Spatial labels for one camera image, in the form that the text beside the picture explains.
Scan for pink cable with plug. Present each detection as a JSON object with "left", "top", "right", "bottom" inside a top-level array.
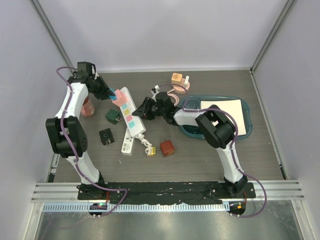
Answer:
[{"left": 166, "top": 87, "right": 180, "bottom": 107}]

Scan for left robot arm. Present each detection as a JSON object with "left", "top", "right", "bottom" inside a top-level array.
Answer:
[{"left": 45, "top": 61, "right": 116, "bottom": 200}]

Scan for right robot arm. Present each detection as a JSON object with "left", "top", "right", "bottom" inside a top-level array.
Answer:
[{"left": 132, "top": 92, "right": 248, "bottom": 198}]

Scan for teal plastic tray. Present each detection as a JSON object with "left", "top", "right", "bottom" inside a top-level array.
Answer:
[{"left": 186, "top": 94, "right": 253, "bottom": 140}]

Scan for long white power strip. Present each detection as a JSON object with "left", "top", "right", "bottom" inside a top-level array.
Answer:
[{"left": 119, "top": 87, "right": 146, "bottom": 138}]

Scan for white flat plug adapter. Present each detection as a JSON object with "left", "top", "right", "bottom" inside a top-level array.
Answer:
[{"left": 181, "top": 75, "right": 190, "bottom": 89}]

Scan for black cube adapter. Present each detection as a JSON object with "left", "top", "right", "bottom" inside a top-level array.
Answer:
[{"left": 99, "top": 128, "right": 115, "bottom": 146}]

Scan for orange cube adapter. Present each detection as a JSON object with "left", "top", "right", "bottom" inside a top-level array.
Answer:
[{"left": 171, "top": 73, "right": 183, "bottom": 87}]

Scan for white paper sheet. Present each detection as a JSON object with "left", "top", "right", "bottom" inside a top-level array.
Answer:
[{"left": 200, "top": 98, "right": 252, "bottom": 139}]

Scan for pink cube adapter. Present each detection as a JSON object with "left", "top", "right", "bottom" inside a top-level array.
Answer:
[{"left": 111, "top": 89, "right": 128, "bottom": 107}]

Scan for clear glass cup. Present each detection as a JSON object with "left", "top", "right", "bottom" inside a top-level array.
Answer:
[{"left": 185, "top": 98, "right": 201, "bottom": 110}]

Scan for small white usb power strip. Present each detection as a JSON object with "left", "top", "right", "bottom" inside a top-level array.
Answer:
[{"left": 121, "top": 128, "right": 134, "bottom": 156}]

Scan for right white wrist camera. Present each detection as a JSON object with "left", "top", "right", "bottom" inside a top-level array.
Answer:
[{"left": 151, "top": 85, "right": 160, "bottom": 101}]

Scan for yellow usb plug adapter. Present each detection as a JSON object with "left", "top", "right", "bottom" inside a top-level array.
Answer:
[{"left": 146, "top": 146, "right": 157, "bottom": 157}]

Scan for green dragon cube adapter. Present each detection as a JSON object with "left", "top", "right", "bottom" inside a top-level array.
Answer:
[{"left": 105, "top": 109, "right": 121, "bottom": 125}]

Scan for white twisted strip cable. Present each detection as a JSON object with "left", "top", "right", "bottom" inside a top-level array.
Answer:
[{"left": 136, "top": 133, "right": 153, "bottom": 157}]

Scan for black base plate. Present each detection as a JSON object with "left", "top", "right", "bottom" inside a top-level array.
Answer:
[{"left": 76, "top": 181, "right": 256, "bottom": 205}]

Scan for pink round socket base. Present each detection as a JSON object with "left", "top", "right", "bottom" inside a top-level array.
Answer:
[{"left": 173, "top": 81, "right": 191, "bottom": 94}]

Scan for red carp cube adapter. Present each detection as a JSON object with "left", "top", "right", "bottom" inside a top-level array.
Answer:
[{"left": 160, "top": 140, "right": 175, "bottom": 157}]

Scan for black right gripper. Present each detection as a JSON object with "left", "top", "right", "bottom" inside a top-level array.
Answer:
[{"left": 133, "top": 97, "right": 166, "bottom": 121}]

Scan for blue plug adapter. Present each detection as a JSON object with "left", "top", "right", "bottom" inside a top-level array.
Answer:
[{"left": 108, "top": 88, "right": 117, "bottom": 101}]

